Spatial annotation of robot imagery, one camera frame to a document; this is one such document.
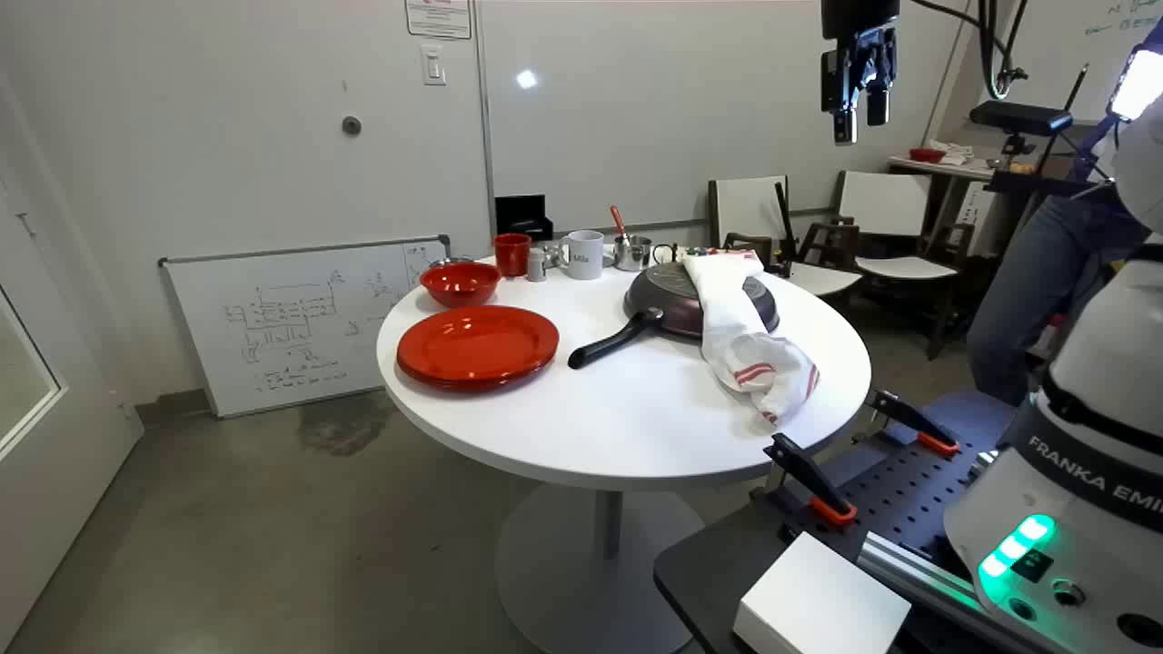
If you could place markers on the large wall whiteboard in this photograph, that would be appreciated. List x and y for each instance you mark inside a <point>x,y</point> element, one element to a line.
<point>677,121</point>

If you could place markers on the round white table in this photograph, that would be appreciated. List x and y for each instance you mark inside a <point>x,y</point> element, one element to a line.
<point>632,410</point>

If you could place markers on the white mug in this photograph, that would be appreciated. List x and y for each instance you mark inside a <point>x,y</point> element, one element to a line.
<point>584,256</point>

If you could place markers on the white door with window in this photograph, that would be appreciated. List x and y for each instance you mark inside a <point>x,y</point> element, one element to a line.
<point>50,459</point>

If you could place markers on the white light switch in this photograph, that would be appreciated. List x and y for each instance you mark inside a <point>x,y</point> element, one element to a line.
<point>435,65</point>

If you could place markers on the aluminium rail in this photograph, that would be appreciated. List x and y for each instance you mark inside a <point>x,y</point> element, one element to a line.
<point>913,569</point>

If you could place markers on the white box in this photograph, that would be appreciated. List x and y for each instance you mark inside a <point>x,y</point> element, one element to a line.
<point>819,600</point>

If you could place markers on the small red tray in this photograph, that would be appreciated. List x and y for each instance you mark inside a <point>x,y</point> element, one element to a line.
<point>927,155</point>

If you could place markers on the paper wall sign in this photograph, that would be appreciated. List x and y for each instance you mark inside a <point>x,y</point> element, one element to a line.
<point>439,17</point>

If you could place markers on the round grey wall fixture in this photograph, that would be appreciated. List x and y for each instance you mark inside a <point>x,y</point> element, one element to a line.
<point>351,123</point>

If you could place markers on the small metal cup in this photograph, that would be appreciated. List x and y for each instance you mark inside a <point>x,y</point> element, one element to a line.
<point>536,261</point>

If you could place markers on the small leaning whiteboard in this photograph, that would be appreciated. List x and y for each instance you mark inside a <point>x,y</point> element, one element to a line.
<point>305,329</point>

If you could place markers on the red cup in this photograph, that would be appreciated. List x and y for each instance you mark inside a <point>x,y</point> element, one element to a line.
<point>511,256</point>

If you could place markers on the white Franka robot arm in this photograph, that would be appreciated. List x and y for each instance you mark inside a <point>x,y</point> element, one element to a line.
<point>1097,363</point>

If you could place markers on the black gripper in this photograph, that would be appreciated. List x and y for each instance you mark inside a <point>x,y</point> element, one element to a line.
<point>859,31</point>

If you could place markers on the black orange clamp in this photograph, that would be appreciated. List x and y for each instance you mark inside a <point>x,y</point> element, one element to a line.
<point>810,477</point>
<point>916,422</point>

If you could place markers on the red plate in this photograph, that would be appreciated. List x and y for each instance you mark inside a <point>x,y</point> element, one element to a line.
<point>478,345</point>

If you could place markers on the dark frying pan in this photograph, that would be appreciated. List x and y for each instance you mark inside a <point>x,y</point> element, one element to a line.
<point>658,294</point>

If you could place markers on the white background desk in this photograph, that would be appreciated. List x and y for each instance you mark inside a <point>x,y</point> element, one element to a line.
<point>952,172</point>

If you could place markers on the person in blue jeans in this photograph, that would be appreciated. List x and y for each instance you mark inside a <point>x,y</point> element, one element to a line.
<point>1030,277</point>

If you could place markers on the black device on stand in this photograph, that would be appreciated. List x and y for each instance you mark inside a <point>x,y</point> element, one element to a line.
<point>1024,117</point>

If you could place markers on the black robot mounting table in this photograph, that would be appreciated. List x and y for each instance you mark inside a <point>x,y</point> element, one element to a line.
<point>740,569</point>

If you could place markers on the red bowl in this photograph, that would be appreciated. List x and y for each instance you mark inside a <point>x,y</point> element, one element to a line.
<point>461,285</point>

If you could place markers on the white plastic bag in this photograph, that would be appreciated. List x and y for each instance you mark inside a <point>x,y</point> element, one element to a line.
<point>747,333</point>

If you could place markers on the metal cup holding utensil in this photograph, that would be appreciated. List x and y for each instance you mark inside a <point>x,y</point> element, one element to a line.
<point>626,250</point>

